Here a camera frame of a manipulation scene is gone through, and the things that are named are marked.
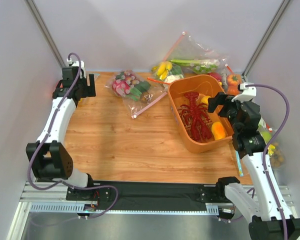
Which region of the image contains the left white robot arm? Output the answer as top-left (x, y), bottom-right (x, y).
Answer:
top-left (25, 62), bottom-right (96, 191)

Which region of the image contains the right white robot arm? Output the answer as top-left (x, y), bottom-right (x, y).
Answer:
top-left (208, 92), bottom-right (300, 240)

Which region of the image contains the orange pumpkin zip bag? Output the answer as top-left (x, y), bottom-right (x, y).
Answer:
top-left (208, 64), bottom-right (243, 96)

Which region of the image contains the green apple zip bag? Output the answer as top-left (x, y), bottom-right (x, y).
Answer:
top-left (257, 117), bottom-right (273, 144)

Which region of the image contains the dragon fruit zip bag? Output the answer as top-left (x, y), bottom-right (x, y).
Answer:
top-left (105, 70), bottom-right (167, 119)

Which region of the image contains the potato banana zip bag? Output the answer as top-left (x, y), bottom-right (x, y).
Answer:
top-left (235, 142), bottom-right (285, 177)

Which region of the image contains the green vegetable zip bag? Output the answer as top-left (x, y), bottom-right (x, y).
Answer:
top-left (164, 31), bottom-right (229, 77)

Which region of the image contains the banana cauliflower zip bag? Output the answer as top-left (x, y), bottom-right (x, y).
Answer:
top-left (147, 61), bottom-right (185, 89)

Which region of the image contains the yellow toy pepper in bin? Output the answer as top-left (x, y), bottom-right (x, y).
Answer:
top-left (200, 95), bottom-right (211, 106)

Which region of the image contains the yellow orange toy mango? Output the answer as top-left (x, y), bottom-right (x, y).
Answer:
top-left (211, 121), bottom-right (227, 141)

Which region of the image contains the red toy lobster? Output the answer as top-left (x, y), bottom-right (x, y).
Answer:
top-left (178, 91), bottom-right (213, 143)

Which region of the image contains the black base mat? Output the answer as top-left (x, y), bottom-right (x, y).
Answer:
top-left (66, 179), bottom-right (231, 213)

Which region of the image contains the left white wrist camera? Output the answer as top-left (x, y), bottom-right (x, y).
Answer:
top-left (66, 58), bottom-right (87, 78)

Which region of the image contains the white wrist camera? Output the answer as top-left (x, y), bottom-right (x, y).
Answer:
top-left (66, 58), bottom-right (87, 78)
top-left (231, 82), bottom-right (257, 103)

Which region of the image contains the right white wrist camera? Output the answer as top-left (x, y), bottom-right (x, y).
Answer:
top-left (231, 82), bottom-right (257, 103)

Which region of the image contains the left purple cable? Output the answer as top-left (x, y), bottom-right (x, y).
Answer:
top-left (26, 52), bottom-right (120, 221)

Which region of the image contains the purple cable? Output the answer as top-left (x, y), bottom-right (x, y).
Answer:
top-left (26, 52), bottom-right (120, 221)
top-left (216, 83), bottom-right (291, 240)

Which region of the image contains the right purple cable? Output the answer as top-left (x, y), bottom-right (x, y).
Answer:
top-left (216, 83), bottom-right (291, 240)

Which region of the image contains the left aluminium post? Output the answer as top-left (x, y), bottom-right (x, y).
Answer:
top-left (25, 0), bottom-right (66, 68)

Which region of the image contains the aluminium post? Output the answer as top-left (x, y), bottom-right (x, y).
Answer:
top-left (25, 0), bottom-right (66, 68)
top-left (241, 0), bottom-right (293, 80)

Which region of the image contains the right aluminium post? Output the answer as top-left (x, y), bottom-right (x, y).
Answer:
top-left (241, 0), bottom-right (293, 80)

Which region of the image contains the aluminium frame rail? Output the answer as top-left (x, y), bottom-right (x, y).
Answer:
top-left (7, 177), bottom-right (300, 240)

